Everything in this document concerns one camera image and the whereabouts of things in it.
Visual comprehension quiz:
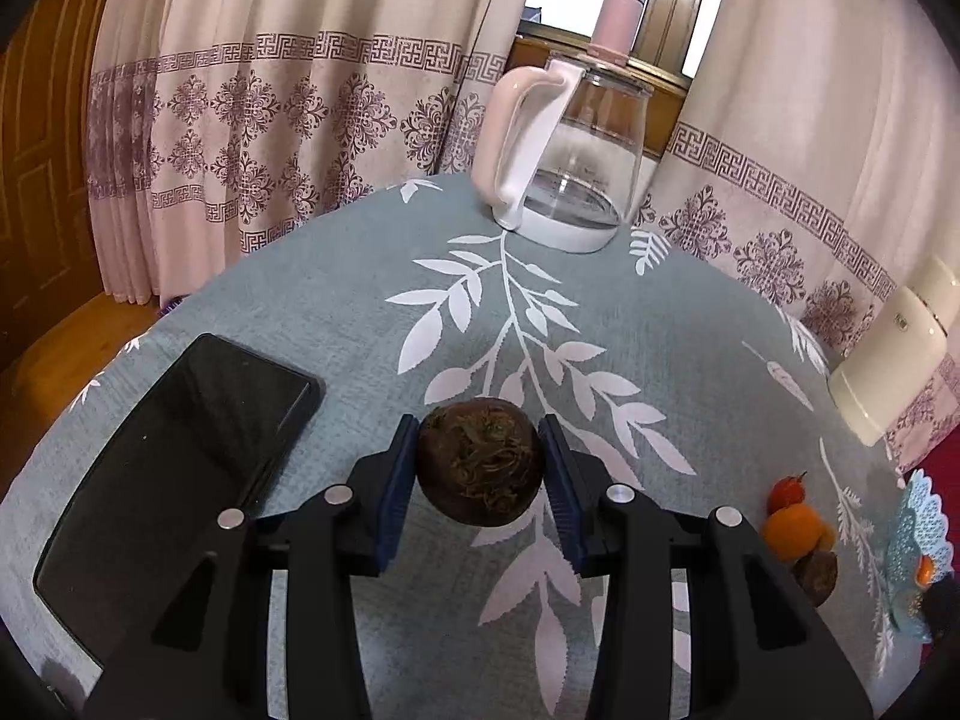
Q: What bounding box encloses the beige patterned curtain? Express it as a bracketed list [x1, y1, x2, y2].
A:
[86, 0, 552, 301]
[637, 0, 960, 466]

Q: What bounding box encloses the small red tomato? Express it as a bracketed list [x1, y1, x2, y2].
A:
[769, 472, 811, 511]

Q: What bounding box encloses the cream thermos jug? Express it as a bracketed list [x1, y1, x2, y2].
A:
[827, 255, 960, 447]

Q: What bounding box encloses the wooden door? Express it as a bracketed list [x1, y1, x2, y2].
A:
[0, 0, 113, 361]

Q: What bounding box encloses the pink bottle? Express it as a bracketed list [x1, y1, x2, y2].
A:
[592, 0, 650, 65]

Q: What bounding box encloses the red quilted blanket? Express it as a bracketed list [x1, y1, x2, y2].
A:
[892, 439, 960, 515]

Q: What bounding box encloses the brown water chestnut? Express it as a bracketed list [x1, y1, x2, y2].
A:
[416, 399, 545, 526]
[793, 549, 839, 607]

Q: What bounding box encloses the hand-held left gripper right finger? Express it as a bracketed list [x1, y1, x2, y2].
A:
[537, 414, 875, 720]

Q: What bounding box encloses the glass kettle with pink handle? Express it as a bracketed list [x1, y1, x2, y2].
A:
[471, 52, 652, 254]

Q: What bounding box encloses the small tangerine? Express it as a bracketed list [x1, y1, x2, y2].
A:
[763, 504, 826, 562]

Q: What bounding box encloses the light blue lattice basket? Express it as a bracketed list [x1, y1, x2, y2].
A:
[885, 469, 957, 644]

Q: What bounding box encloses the wooden window frame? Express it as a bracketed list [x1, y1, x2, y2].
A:
[510, 0, 740, 158]

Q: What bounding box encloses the black smartphone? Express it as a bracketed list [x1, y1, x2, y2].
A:
[31, 332, 327, 668]

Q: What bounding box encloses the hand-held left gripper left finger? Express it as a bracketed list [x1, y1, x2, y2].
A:
[79, 414, 421, 720]

